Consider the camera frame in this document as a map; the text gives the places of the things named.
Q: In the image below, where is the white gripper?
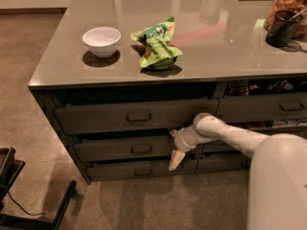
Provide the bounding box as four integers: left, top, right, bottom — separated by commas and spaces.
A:
168, 126, 207, 171

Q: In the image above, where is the glass jar of snacks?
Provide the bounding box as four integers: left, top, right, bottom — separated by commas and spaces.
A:
264, 0, 307, 39

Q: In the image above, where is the white ceramic bowl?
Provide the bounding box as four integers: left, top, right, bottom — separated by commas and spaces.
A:
83, 27, 121, 58

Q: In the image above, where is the dark glass cup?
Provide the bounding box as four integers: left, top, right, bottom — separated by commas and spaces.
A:
266, 11, 303, 48

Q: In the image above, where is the black cable on floor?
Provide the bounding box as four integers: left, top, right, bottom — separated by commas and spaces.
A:
7, 190, 46, 218

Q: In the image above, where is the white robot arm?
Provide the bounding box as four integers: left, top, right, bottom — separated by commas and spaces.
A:
169, 113, 307, 230

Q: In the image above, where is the green crumpled snack bag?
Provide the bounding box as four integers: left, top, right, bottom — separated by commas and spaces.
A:
130, 17, 183, 70

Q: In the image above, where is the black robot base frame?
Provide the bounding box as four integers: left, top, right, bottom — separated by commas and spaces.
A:
0, 147, 77, 230

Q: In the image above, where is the grey counter cabinet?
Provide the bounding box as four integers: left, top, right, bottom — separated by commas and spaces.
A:
29, 0, 307, 182

